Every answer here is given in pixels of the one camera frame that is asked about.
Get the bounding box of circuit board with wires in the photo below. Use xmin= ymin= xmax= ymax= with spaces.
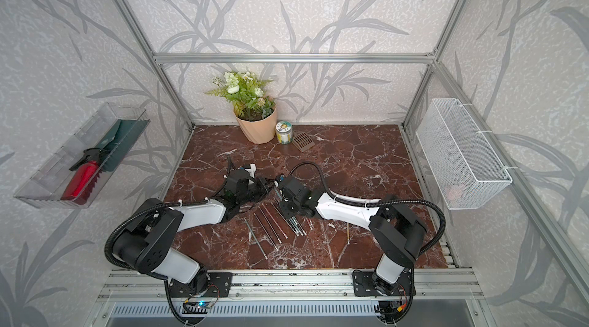
xmin=182 ymin=298 xmax=219 ymax=315

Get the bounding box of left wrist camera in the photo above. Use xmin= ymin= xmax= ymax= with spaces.
xmin=237 ymin=164 xmax=256 ymax=179

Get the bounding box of clear plastic wall tray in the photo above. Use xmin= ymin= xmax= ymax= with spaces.
xmin=14 ymin=103 xmax=150 ymax=209

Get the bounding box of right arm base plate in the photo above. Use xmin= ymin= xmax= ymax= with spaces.
xmin=351 ymin=270 xmax=416 ymax=297

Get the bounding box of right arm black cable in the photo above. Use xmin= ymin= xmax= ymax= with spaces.
xmin=287 ymin=160 xmax=447 ymax=256

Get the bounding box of red spray bottle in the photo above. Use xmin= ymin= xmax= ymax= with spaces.
xmin=61 ymin=148 xmax=109 ymax=205

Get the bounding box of red striped pencil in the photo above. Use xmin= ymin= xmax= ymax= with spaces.
xmin=262 ymin=205 xmax=288 ymax=240

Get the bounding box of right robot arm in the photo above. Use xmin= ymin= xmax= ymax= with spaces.
xmin=275 ymin=175 xmax=432 ymax=287

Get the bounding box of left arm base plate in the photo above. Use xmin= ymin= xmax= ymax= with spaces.
xmin=168 ymin=271 xmax=233 ymax=298

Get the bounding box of brown slotted plastic piece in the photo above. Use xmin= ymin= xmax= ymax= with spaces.
xmin=291 ymin=132 xmax=315 ymax=152

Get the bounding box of blue pencil purple cap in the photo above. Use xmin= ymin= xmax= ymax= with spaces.
xmin=287 ymin=216 xmax=307 ymax=236

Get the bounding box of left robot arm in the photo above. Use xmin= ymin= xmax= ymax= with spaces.
xmin=104 ymin=167 xmax=275 ymax=285

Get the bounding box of white wire mesh basket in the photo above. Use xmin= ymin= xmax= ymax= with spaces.
xmin=417 ymin=98 xmax=512 ymax=210

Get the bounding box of dark blue pencil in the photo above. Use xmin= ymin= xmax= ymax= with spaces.
xmin=254 ymin=213 xmax=278 ymax=250

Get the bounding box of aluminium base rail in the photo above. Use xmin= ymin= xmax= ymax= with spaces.
xmin=97 ymin=269 xmax=484 ymax=302

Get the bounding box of green garden trowel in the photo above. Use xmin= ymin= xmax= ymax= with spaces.
xmin=94 ymin=119 xmax=137 ymax=172

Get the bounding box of pink object in basket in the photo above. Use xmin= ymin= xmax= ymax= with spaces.
xmin=446 ymin=184 xmax=466 ymax=203

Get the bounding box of yellow green tin can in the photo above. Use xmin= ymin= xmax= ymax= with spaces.
xmin=275 ymin=121 xmax=293 ymax=144

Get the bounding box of blue striped pencil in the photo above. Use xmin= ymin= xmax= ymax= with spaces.
xmin=260 ymin=207 xmax=282 ymax=244

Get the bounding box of terracotta pot with plant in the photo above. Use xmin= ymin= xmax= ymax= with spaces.
xmin=206 ymin=71 xmax=277 ymax=144

